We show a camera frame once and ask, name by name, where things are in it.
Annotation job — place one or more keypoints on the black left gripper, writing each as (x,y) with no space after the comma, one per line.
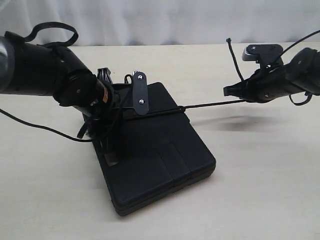
(116,98)

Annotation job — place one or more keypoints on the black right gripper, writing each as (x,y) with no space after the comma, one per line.
(261,88)

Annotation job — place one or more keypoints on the black plastic carrying case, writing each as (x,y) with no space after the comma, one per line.
(164,154)

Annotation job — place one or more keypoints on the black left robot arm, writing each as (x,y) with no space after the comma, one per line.
(53,70)

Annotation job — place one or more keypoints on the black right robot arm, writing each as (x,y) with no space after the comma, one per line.
(301,74)

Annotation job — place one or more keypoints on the white backdrop curtain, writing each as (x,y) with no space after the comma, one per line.
(167,22)

